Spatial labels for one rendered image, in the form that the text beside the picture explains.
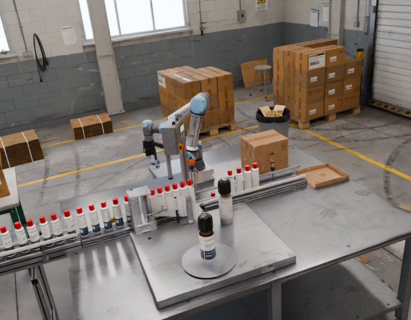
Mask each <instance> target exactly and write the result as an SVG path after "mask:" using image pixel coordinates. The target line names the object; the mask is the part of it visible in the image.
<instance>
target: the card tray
mask: <svg viewBox="0 0 411 320"><path fill-rule="evenodd" d="M297 174H298V175H304V174H306V177H304V178H305V179H307V184H309V185H310V186H312V187H313V188H314V189H317V188H320V187H324V186H326V185H330V184H333V183H337V182H342V181H345V180H349V175H348V174H347V173H345V172H344V171H342V170H340V169H339V168H337V167H335V166H334V165H332V164H330V163H328V162H327V163H322V164H318V165H315V166H310V167H307V168H303V169H300V170H296V175H297Z"/></svg>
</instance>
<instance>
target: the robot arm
mask: <svg viewBox="0 0 411 320"><path fill-rule="evenodd" d="M210 104H211V96H210V94H208V93H206V92H201V93H199V94H198V95H196V96H194V97H193V98H192V99H191V101H190V103H188V104H186V105H185V106H183V107H182V108H180V109H179V110H177V111H176V112H174V113H172V114H171V115H170V116H168V117H166V118H164V119H163V120H162V121H161V122H159V123H152V121H151V120H144V121H143V122H142V128H143V136H144V141H143V149H144V150H145V151H144V150H143V153H145V155H146V156H147V159H151V160H150V163H155V165H157V154H156V150H155V146H156V147H159V148H161V149H163V148H164V146H163V144H162V143H157V142H154V137H153V134H154V133H161V134H162V132H161V127H162V126H163V125H164V124H165V123H166V121H167V120H168V119H175V118H174V115H175V114H180V113H181V114H182V115H183V118H184V117H186V116H188V115H189V114H191V119H190V125H189V129H188V134H187V138H186V152H187V158H188V159H189V157H193V158H194V159H195V164H194V166H195V167H196V169H197V170H198V171H203V170H205V168H206V165H205V163H204V160H203V156H202V142H201V141H198V139H199V133H200V128H201V124H202V119H203V117H204V116H205V115H206V111H207V108H208V106H209V105H210Z"/></svg>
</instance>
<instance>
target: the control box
mask: <svg viewBox="0 0 411 320"><path fill-rule="evenodd" d="M173 121H175V119H168V120H167V121H166V123H165V124H164V125H163V126H162V127H161V132H162V141H163V146H164V154H165V155H178V154H179V153H180V152H181V149H179V147H180V146H181V145H186V142H185V137H184V139H183V140H182V141H181V138H180V136H181V135H182V134H183V132H184V130H183V132H182V133H181V134H180V130H179V126H180V124H181V123H182V122H183V120H182V119H179V121H178V122H176V121H175V123H176V125H174V126H173V125H172V122H173Z"/></svg>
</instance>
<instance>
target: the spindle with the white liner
mask: <svg viewBox="0 0 411 320"><path fill-rule="evenodd" d="M218 192H219V196H218V198H219V214H220V216H219V217H220V222H221V223H222V224H225V225H228V224H231V223H233V221H234V219H233V206H232V195H231V194H230V193H231V182H230V180H229V179H228V178H220V180H218Z"/></svg>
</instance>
